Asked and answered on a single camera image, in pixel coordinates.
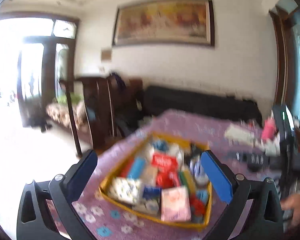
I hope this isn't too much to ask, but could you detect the red blue small packet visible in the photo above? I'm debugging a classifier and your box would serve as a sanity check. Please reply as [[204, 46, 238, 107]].
[[190, 190, 209, 216]]

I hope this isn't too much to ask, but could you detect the lemon print tissue pack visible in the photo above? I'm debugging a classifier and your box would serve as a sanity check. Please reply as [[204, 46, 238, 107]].
[[108, 177, 145, 205]]

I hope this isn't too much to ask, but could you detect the colourful sponge pack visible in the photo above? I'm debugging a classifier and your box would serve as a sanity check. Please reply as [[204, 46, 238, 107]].
[[179, 170, 197, 196]]

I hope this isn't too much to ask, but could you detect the pink tissue pack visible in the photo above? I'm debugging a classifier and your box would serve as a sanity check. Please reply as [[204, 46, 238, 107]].
[[161, 186, 191, 222]]

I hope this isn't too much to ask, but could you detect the blue white tissue pack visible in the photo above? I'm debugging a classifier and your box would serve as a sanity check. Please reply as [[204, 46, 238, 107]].
[[132, 186, 161, 216]]

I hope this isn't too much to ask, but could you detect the person right hand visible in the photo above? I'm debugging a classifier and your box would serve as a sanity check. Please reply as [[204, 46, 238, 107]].
[[280, 193, 300, 228]]

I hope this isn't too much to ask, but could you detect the pink thermos bottle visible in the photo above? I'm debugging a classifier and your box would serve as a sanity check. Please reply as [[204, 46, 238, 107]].
[[261, 117, 276, 141]]

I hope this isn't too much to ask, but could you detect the purple floral tablecloth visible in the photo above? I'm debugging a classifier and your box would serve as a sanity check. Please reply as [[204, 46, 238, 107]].
[[46, 108, 300, 240]]

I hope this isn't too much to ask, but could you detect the black plastic bag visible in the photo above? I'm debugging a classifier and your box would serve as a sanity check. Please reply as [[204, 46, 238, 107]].
[[184, 143, 203, 164]]

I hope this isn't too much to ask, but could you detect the blue long packet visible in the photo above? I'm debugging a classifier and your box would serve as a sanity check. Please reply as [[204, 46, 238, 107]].
[[127, 157, 146, 179]]

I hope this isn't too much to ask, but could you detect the red plastic bag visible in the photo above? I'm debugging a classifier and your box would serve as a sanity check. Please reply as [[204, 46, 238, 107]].
[[156, 171, 181, 189]]

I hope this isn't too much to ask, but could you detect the yellow cardboard tray box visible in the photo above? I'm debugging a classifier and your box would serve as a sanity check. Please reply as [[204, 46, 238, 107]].
[[99, 134, 212, 231]]

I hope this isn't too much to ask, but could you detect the red white tissue pack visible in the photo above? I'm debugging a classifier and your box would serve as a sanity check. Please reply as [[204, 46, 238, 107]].
[[151, 153, 179, 171]]

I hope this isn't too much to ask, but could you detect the wooden armchair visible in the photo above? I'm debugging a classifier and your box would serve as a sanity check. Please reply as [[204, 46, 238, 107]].
[[58, 73, 144, 158]]

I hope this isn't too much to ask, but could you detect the blue cloth ball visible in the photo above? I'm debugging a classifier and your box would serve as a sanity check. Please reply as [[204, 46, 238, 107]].
[[152, 140, 169, 152]]

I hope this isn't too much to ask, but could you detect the black sofa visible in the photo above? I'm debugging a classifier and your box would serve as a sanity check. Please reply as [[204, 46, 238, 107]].
[[141, 85, 262, 126]]

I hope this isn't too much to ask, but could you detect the framed landscape painting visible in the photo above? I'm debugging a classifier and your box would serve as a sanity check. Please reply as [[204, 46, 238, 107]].
[[112, 0, 215, 47]]

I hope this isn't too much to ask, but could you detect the small wall plaque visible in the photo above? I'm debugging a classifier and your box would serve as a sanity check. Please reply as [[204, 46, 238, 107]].
[[100, 48, 112, 62]]

